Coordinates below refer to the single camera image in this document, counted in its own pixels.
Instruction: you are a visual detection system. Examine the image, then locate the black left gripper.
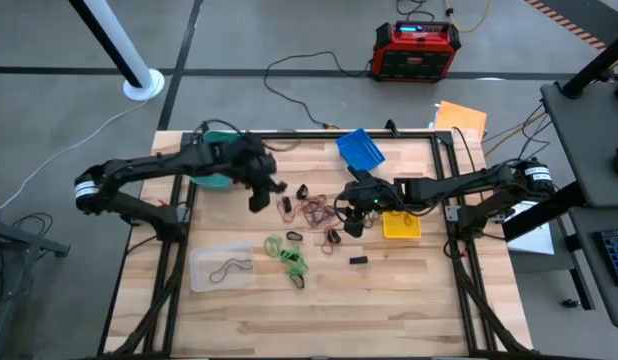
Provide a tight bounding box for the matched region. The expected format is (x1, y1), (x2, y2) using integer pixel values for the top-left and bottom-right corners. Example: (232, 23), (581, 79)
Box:
(226, 142), (289, 213)

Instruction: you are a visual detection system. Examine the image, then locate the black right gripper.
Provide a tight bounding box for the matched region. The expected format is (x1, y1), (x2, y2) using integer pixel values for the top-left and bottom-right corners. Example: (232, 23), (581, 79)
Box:
(336, 167), (393, 239)

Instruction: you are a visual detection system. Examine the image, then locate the thin grey rubber band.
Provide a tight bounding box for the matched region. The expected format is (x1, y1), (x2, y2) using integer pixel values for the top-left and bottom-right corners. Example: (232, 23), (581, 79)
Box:
(296, 198), (324, 225)
(311, 204), (340, 231)
(208, 257), (255, 285)
(308, 195), (341, 229)

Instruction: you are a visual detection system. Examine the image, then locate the pile of dark rubber bands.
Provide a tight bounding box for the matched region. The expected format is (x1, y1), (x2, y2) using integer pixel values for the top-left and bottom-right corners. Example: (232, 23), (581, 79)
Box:
(296, 193), (340, 226)

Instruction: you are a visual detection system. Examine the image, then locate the yellow plastic basket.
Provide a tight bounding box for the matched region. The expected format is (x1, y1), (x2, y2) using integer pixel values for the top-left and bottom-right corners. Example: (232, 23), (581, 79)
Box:
(382, 209), (423, 240)

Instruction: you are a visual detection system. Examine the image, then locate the teal plastic basket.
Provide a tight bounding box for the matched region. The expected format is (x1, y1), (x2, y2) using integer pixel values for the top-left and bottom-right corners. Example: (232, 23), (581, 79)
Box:
(188, 129), (244, 192)

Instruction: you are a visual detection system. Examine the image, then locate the blue plastic basket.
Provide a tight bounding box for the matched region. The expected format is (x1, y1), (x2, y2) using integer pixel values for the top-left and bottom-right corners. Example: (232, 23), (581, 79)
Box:
(335, 127), (387, 173)

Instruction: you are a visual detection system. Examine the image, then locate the clear plastic bin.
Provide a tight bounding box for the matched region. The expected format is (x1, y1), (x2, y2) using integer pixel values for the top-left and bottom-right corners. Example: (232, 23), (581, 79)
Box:
(188, 240), (258, 294)

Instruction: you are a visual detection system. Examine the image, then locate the orange paper sheet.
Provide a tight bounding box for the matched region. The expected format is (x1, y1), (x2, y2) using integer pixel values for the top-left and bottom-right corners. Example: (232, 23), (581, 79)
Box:
(432, 99), (489, 139)

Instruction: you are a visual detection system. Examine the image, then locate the red black power station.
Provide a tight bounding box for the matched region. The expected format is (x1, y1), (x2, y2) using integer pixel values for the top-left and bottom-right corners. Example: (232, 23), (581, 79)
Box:
(371, 19), (463, 84)

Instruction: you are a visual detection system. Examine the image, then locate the white paper sheet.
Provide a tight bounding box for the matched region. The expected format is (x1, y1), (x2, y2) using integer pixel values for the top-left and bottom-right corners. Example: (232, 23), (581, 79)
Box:
(503, 199), (556, 257)

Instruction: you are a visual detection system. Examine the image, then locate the black support beam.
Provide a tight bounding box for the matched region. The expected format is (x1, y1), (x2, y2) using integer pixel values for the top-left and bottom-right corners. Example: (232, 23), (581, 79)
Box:
(502, 180), (588, 242)

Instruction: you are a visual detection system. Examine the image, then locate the white pole with base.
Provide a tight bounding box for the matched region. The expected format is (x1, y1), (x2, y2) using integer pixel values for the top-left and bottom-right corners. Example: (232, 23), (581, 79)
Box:
(81, 0), (166, 103)

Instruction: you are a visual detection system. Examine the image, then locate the grey side table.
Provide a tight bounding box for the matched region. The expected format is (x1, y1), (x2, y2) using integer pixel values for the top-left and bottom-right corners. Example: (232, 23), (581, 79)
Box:
(540, 79), (618, 209)

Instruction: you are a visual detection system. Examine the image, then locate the grey desk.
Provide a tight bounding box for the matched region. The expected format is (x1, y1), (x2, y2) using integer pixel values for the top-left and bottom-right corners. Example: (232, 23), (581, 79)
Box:
(567, 204), (618, 330)

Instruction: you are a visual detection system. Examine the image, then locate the black metal stand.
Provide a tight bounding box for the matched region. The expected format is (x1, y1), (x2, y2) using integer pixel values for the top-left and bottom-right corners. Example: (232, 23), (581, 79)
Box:
(0, 199), (71, 360)

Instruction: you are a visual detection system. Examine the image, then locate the backlit keyboard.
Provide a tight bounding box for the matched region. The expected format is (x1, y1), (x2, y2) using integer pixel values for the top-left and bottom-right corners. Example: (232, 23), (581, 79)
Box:
(592, 228), (618, 288)

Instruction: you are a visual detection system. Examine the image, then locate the black stand pole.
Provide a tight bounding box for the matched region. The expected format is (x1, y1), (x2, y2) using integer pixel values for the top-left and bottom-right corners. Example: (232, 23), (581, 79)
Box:
(560, 28), (618, 100)

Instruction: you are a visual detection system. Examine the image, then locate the striped hazard tape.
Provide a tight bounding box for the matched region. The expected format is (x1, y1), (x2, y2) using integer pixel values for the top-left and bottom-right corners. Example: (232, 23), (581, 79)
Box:
(524, 0), (610, 52)

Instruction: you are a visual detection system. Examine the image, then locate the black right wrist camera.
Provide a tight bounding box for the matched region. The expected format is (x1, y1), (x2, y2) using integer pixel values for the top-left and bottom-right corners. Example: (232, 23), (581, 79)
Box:
(356, 182), (390, 206)

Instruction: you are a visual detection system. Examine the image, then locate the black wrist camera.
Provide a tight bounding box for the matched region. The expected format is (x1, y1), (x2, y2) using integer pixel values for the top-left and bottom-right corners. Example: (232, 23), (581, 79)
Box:
(219, 141), (264, 171)
(356, 182), (390, 206)

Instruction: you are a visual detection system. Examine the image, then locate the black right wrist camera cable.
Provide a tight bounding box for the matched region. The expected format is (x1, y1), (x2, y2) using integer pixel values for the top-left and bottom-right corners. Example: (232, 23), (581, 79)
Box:
(332, 192), (430, 226)

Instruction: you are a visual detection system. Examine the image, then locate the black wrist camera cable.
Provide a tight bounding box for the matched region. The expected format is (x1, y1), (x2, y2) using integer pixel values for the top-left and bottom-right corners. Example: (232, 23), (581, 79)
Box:
(332, 192), (430, 226)
(197, 118), (301, 154)

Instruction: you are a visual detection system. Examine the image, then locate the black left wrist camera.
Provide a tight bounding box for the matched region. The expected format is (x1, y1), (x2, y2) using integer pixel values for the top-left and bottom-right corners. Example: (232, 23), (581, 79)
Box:
(219, 141), (264, 171)

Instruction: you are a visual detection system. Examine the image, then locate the black table frame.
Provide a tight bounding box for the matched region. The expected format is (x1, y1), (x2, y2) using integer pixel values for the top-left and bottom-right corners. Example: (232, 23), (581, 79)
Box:
(96, 130), (533, 360)

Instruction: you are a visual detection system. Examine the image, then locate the black left wrist camera cable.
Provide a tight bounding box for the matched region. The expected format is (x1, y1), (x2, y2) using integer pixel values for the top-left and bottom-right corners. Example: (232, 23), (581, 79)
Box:
(197, 118), (301, 154)

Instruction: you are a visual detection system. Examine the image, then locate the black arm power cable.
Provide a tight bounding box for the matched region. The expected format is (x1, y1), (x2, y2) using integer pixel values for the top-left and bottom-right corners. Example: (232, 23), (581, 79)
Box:
(451, 127), (475, 176)

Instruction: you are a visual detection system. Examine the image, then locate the yellow floor cable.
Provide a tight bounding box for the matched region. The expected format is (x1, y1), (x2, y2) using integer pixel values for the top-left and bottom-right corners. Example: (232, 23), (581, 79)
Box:
(482, 110), (548, 157)

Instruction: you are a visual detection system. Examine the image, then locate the black looped floor cable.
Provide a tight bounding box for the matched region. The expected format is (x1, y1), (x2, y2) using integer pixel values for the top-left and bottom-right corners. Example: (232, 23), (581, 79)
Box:
(395, 0), (436, 24)

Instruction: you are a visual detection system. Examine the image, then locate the white floor cable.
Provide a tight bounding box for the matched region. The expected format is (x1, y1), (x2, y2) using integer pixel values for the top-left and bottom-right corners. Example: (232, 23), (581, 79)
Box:
(0, 97), (153, 216)

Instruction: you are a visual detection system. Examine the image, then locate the yellow extension cable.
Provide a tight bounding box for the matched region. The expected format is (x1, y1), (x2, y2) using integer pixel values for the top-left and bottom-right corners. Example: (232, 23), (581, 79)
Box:
(442, 0), (493, 34)

